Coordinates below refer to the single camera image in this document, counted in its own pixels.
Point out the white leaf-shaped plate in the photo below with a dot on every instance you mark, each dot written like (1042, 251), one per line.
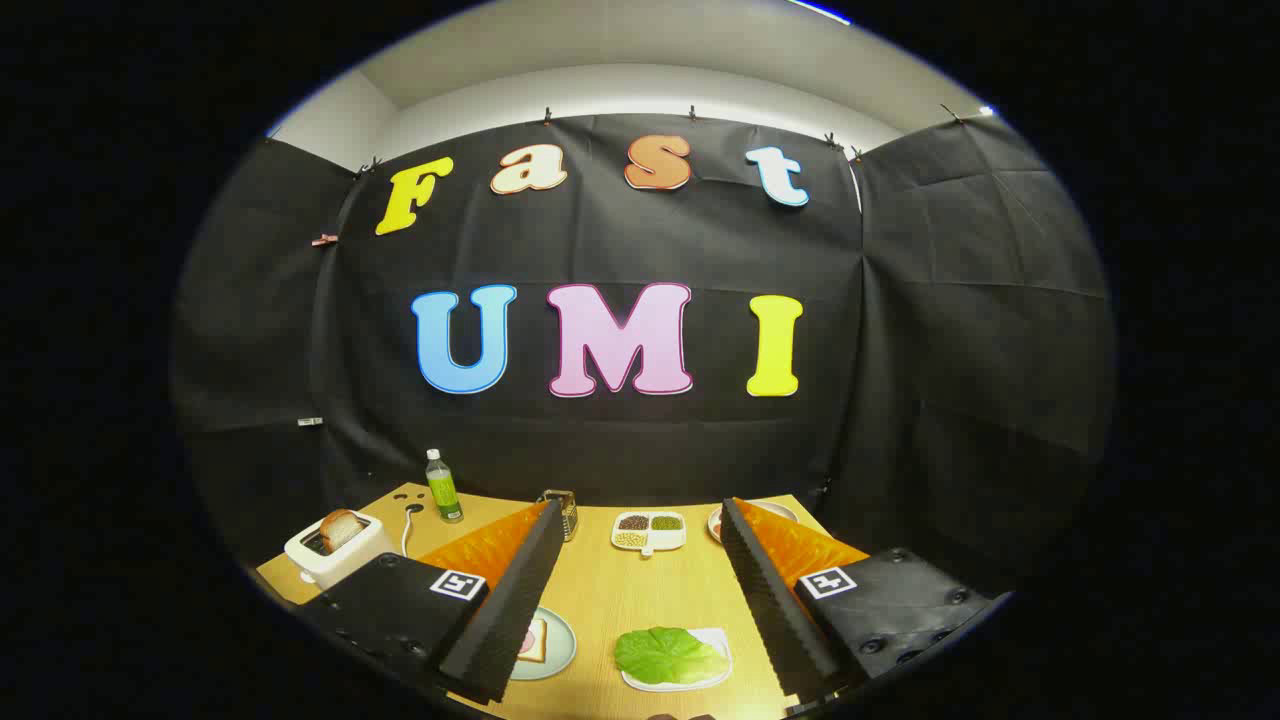
(718, 650)

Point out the white toaster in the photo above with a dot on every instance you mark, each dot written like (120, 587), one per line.
(350, 565)

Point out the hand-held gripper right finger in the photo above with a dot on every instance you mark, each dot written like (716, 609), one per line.
(770, 600)

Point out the green label plastic bottle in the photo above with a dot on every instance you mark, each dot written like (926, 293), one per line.
(443, 490)

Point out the toasted bread slice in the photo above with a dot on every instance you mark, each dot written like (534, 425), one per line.
(342, 530)

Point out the green lettuce leaf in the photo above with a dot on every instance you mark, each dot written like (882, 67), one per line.
(665, 655)

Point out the white divided dish of beans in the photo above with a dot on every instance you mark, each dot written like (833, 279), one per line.
(648, 532)

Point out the white oval plate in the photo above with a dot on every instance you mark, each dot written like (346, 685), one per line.
(775, 510)

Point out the pale green round plate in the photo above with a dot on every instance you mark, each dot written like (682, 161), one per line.
(560, 645)

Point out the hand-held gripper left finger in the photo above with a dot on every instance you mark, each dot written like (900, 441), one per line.
(505, 600)

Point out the white bread slice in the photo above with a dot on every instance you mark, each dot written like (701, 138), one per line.
(537, 645)

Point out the black backdrop cloth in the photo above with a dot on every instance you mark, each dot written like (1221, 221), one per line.
(700, 250)

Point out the metal utensil holder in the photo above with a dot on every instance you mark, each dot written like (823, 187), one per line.
(568, 515)

